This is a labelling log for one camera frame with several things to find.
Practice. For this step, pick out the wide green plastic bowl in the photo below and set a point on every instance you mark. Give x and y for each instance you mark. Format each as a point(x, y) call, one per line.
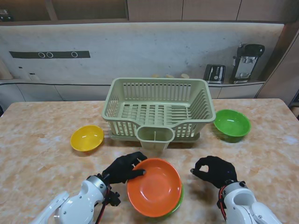
point(178, 206)

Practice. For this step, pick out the pale green cutlery holder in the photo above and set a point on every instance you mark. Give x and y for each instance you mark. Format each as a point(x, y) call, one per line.
point(149, 144)

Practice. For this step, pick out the black toaster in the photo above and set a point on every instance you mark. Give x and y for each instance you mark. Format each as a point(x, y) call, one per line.
point(214, 74)

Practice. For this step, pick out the round wooden jar lid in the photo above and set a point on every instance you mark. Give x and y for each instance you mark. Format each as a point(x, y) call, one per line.
point(185, 75)

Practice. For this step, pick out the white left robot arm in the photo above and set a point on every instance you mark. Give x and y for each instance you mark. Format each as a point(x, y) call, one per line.
point(77, 205)

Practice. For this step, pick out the black silver coffee machine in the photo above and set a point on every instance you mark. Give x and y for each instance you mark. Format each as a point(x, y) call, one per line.
point(245, 65)

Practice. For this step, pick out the orange plastic bowl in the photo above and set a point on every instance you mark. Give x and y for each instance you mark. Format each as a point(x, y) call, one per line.
point(154, 189)

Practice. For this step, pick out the black wall strip with rings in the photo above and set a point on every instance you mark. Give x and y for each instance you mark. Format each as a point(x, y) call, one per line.
point(60, 54)

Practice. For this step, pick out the wooden wall cabinet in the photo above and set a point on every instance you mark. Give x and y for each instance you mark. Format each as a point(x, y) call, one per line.
point(154, 9)

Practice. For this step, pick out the small deep green bowl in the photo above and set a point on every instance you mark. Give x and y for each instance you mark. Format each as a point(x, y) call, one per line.
point(231, 126)

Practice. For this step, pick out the white kitchen counter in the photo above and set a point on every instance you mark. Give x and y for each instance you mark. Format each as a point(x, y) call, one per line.
point(70, 92)

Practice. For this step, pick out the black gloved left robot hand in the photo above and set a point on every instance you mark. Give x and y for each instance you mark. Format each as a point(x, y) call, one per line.
point(119, 170)

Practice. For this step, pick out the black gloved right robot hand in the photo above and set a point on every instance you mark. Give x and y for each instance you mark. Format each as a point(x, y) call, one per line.
point(219, 172)

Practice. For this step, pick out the small dark box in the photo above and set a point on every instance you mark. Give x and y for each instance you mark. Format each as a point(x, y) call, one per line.
point(4, 15)

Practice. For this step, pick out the pale green plastic dish rack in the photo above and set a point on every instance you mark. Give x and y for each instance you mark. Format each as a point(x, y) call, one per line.
point(158, 80)

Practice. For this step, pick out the yellow plastic bowl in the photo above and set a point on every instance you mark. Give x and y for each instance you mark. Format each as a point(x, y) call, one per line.
point(87, 138)

